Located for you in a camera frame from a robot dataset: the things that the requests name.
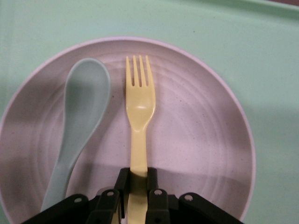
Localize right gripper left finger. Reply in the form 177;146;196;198
87;167;129;224

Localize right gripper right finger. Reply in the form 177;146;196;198
145;167;169;224

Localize beige round plate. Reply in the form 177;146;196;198
0;36;256;224

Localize yellow plastic fork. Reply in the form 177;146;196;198
125;55;157;224

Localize grey-green plastic spoon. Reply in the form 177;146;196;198
40;58;112;213

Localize light green rectangular tray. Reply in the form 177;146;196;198
0;0;299;224

